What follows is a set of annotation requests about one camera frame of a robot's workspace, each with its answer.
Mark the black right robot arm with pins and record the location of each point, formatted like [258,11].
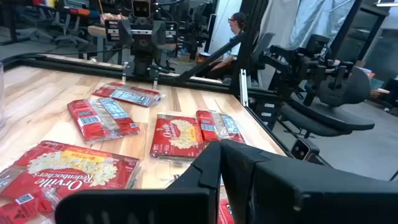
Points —
[143,59]

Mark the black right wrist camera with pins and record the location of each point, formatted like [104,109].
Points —
[141,8]

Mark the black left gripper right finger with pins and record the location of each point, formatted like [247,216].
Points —
[311,199]

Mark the black office chair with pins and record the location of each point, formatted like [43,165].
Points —
[329,119]

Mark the translucent plastic curtain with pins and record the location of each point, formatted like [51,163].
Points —
[311,21]

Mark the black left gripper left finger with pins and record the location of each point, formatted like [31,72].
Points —
[140,208]

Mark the black aluminium table frame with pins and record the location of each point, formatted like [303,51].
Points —
[77,67]

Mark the black table-level camera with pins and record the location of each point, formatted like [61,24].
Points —
[303,150]

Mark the red Orville popcorn bag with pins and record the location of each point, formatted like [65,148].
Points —
[99,119]
[130,95]
[62,174]
[217,126]
[177,137]
[18,211]
[225,213]

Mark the person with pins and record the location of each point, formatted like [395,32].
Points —
[236,25]

